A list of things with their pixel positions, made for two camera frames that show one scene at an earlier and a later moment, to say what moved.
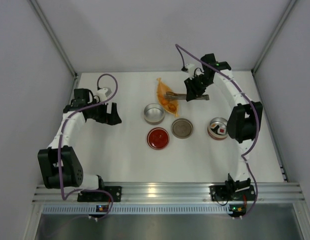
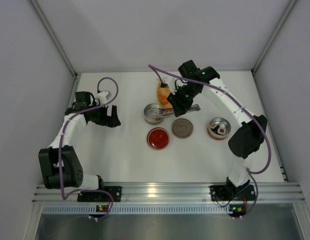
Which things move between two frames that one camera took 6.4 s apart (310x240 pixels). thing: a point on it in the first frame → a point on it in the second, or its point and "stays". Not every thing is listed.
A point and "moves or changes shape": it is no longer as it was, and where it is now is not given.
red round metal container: x=217 y=128 stays
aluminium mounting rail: x=173 y=193 stays
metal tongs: x=171 y=95 moves or changes shape
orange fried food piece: x=164 y=102 → x=159 y=118
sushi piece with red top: x=222 y=130 stays
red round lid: x=158 y=138 stays
